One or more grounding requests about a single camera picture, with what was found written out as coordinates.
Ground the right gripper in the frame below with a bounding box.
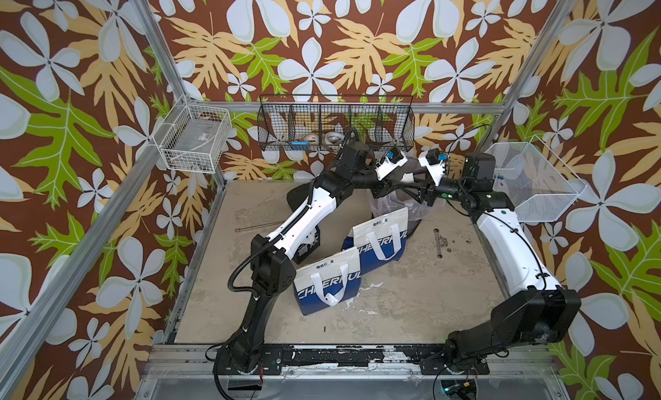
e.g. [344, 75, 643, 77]
[401, 169, 474, 210]

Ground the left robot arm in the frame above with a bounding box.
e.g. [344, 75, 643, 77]
[214, 130, 407, 372]

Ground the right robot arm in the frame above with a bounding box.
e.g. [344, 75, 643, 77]
[414, 150, 581, 372]

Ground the right blue takeout bag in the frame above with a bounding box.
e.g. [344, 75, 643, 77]
[342, 207, 409, 274]

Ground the blue takeout bag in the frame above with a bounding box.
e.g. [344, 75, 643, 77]
[294, 247, 361, 316]
[342, 207, 409, 274]

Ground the front blue takeout bag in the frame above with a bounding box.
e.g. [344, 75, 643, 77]
[294, 247, 361, 316]

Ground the tape roll in basket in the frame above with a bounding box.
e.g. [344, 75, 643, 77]
[324, 131, 344, 148]

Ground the small middle blue bag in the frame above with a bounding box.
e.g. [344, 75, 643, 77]
[292, 227, 320, 265]

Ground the blue item in black basket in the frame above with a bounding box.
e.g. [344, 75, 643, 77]
[289, 141, 310, 150]

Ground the thin metal rod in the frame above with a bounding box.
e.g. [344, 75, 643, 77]
[235, 221, 284, 233]

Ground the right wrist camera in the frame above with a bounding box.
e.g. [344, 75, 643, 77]
[418, 148, 448, 186]

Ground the white wire basket right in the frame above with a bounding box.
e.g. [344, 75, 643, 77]
[486, 136, 587, 224]

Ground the white wire basket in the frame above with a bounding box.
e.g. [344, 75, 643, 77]
[486, 136, 587, 224]
[153, 96, 232, 174]

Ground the black wire basket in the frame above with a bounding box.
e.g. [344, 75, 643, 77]
[254, 94, 415, 151]

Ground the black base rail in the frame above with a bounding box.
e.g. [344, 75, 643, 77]
[211, 342, 492, 376]

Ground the white wire basket left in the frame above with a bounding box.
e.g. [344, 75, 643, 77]
[153, 96, 232, 174]

